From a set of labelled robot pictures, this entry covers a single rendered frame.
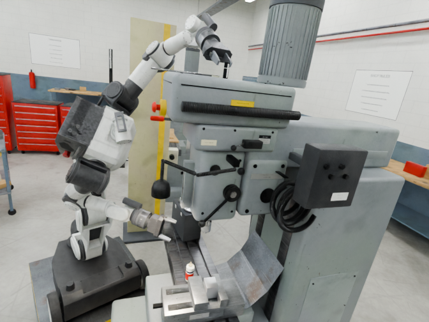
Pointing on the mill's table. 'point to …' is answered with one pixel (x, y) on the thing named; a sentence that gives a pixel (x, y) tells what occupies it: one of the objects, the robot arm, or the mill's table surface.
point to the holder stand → (185, 222)
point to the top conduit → (239, 110)
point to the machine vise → (180, 299)
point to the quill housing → (213, 184)
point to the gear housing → (228, 137)
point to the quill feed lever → (230, 191)
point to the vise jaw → (197, 293)
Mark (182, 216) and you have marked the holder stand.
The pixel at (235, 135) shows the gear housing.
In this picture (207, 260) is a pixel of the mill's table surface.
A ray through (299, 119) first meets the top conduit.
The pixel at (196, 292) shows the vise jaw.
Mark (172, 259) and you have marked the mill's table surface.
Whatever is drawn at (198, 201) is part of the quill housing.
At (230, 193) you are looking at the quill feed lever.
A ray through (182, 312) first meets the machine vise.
